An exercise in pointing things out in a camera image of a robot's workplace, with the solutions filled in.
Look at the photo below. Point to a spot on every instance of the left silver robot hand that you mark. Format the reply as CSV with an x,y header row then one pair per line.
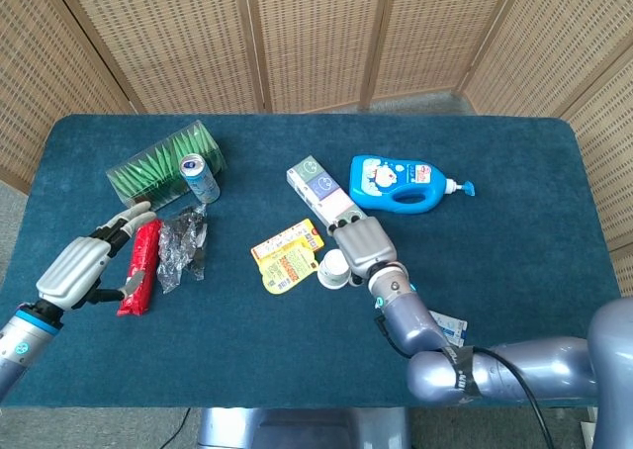
x,y
74,271

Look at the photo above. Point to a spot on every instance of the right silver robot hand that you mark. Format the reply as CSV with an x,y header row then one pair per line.
x,y
366,246

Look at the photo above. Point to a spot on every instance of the white paper cup green flowers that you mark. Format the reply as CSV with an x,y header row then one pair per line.
x,y
334,266

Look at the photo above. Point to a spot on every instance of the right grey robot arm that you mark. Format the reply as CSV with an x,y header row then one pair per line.
x,y
534,365

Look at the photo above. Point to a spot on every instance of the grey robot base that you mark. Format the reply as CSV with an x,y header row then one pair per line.
x,y
301,429

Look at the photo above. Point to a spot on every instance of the blue detergent bottle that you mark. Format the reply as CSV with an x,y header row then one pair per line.
x,y
390,182

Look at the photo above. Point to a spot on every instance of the flat yellow cardboard box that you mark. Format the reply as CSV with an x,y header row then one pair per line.
x,y
297,234

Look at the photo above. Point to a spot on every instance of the red snack package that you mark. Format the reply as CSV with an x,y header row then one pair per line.
x,y
143,256

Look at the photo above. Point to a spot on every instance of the pastel tissue multipack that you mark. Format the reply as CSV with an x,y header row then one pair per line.
x,y
316,187

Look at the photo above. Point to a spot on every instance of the yellow snack pouch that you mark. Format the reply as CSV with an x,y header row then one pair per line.
x,y
287,268

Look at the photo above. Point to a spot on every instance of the crumpled clear plastic bag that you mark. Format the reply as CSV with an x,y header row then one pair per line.
x,y
180,246

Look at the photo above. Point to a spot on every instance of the blue white toothpaste tube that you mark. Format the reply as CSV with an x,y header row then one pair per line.
x,y
452,328

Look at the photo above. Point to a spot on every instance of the clear box green sachets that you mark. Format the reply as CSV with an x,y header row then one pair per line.
x,y
148,177

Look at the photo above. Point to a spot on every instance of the light blue drink can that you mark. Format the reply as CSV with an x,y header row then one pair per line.
x,y
200,179

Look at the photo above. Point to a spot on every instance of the dark blue table cloth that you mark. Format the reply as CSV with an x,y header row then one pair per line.
x,y
247,350

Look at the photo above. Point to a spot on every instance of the wicker folding screen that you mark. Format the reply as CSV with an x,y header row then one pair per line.
x,y
316,38

